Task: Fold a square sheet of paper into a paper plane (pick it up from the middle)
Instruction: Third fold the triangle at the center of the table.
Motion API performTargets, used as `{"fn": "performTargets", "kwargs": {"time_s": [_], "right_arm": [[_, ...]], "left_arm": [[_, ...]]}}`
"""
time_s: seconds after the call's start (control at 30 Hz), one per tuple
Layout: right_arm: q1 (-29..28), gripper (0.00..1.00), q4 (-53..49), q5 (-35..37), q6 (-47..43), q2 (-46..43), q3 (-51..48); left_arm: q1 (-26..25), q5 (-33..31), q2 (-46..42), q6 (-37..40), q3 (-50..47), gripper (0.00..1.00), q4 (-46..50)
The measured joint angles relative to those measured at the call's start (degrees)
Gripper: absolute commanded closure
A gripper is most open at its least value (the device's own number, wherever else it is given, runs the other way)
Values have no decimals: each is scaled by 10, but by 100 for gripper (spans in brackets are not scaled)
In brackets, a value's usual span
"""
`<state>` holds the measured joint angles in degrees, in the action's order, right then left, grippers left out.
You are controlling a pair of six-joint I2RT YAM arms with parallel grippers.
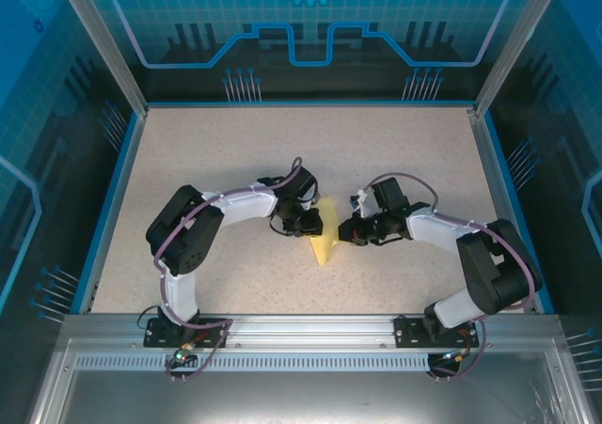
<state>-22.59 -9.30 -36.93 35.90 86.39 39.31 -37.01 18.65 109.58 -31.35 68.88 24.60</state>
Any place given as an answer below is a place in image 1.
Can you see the grey metal tray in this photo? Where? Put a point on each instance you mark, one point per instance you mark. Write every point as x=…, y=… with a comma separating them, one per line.
x=301, y=396

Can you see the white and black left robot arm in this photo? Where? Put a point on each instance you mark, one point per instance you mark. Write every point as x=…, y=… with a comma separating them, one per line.
x=244, y=208

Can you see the yellow cloth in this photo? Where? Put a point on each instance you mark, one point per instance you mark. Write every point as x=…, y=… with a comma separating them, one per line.
x=327, y=250

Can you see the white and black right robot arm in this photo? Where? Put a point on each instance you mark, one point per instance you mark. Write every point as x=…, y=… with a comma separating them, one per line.
x=432, y=229

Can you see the aluminium frame post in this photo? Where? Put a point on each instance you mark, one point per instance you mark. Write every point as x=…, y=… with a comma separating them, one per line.
x=101, y=43
x=517, y=43

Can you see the aluminium mounting rail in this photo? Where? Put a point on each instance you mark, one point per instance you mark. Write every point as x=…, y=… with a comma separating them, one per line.
x=310, y=330

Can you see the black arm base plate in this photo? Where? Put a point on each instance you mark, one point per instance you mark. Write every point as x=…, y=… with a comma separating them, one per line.
x=404, y=334
x=153, y=337

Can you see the aluminium side rail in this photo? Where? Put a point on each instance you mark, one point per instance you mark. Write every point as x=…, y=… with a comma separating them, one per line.
x=116, y=212
x=505, y=217

